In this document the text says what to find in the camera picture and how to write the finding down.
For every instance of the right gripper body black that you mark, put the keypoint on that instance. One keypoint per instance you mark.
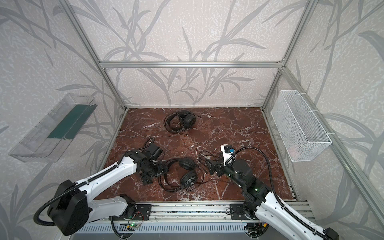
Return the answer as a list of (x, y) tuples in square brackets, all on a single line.
[(217, 167)]

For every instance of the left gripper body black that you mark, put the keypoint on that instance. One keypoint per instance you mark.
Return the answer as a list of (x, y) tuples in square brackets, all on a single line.
[(160, 168)]

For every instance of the black headphones with cable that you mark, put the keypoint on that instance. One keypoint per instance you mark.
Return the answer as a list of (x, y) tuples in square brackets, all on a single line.
[(195, 175), (187, 120)]

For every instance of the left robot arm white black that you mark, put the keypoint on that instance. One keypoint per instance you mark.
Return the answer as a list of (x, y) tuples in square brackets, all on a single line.
[(75, 204)]

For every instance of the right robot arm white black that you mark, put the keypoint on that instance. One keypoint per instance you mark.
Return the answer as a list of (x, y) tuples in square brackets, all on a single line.
[(262, 201)]

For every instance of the green mat in bin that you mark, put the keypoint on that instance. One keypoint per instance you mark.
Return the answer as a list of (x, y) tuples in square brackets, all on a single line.
[(72, 123)]

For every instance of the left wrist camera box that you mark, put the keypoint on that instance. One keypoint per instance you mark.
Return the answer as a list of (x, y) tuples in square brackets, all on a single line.
[(153, 152)]

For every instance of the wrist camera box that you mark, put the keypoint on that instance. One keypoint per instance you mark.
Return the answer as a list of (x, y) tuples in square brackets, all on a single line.
[(153, 152), (227, 152)]

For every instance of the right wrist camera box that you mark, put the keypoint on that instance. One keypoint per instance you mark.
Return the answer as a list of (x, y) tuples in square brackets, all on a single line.
[(227, 152)]

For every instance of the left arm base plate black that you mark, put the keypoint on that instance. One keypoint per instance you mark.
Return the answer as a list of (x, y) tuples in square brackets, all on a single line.
[(140, 212)]

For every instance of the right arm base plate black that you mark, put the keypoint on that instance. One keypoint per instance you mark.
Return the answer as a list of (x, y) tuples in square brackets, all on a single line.
[(236, 212)]

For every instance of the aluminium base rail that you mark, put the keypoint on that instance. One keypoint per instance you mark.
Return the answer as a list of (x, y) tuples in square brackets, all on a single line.
[(164, 212)]

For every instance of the white wire mesh basket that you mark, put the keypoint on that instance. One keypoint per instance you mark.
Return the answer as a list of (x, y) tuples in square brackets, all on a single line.
[(303, 135)]

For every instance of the clear plastic wall bin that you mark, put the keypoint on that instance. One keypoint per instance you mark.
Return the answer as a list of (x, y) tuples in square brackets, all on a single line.
[(35, 147)]

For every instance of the aluminium frame crossbar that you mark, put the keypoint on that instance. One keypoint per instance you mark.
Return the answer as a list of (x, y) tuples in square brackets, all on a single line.
[(185, 64)]

